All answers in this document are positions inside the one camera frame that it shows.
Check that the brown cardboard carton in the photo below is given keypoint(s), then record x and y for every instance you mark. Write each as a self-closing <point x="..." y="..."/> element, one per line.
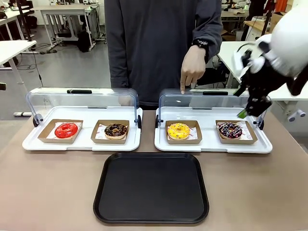
<point x="278" y="20"/>

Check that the white framed beige desk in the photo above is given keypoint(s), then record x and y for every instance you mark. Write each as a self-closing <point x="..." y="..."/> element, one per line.
<point x="65" y="8"/>

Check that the brown cardboard donut box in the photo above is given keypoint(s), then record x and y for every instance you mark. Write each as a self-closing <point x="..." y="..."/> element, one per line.
<point x="250" y="140"/>
<point x="96" y="140"/>
<point x="196" y="140"/>
<point x="48" y="139"/>

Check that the white side table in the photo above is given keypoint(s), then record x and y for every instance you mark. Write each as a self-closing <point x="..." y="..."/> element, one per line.
<point x="14" y="50"/>

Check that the black backpack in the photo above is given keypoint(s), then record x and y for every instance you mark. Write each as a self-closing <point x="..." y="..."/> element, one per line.
<point x="84" y="41"/>

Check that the yellow sprinkled donut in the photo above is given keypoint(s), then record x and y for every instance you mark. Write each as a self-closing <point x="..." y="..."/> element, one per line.
<point x="172" y="134"/>

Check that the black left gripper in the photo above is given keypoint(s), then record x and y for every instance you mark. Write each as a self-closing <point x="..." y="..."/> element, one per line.
<point x="2" y="86"/>

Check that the purple white drizzled donut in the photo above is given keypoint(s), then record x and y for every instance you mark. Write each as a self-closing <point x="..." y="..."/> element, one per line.
<point x="223" y="134"/>

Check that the person's dark grey sweater torso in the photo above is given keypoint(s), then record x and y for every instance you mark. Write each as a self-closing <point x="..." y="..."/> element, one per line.
<point x="154" y="48"/>

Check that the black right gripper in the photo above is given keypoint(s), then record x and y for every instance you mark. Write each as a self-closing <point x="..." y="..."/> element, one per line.
<point x="261" y="80"/>

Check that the light wooden desk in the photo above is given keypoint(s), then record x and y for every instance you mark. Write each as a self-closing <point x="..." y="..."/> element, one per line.
<point x="257" y="24"/>

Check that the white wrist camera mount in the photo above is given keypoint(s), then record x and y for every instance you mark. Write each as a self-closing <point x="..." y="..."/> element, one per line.
<point x="241" y="65"/>

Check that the person's right forearm grey sleeve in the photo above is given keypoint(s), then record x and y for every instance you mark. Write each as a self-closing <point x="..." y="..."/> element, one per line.
<point x="118" y="67"/>

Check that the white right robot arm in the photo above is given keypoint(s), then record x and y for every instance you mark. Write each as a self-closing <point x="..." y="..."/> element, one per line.
<point x="287" y="36"/>

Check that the white device with round lenses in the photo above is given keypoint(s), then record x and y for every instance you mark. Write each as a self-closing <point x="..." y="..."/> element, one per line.
<point x="296" y="115"/>

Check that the red glazed donut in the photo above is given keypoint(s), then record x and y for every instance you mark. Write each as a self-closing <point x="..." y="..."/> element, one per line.
<point x="60" y="133"/>

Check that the person's left forearm grey sleeve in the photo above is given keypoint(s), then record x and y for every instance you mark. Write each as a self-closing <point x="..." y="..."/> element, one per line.
<point x="209" y="26"/>

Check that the black wristwatch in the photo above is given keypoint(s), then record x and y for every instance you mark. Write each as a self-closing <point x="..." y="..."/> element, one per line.
<point x="200" y="43"/>

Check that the person's left hand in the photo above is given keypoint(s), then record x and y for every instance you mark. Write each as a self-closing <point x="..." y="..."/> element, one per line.
<point x="192" y="69"/>

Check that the white printed paper liner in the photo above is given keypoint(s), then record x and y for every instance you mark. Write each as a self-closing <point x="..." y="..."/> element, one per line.
<point x="193" y="134"/>
<point x="51" y="134"/>
<point x="99" y="134"/>
<point x="247" y="134"/>

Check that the chocolate sprinkled donut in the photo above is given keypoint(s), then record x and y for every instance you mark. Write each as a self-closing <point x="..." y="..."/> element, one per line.
<point x="109" y="134"/>

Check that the large black serving tray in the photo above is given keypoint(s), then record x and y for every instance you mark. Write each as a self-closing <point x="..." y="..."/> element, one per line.
<point x="151" y="187"/>

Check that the white display tray base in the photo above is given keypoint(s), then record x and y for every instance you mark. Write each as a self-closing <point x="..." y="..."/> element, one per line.
<point x="211" y="148"/>
<point x="81" y="146"/>

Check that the white table behind robot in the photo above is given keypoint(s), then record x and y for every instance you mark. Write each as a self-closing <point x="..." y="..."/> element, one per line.
<point x="228" y="53"/>

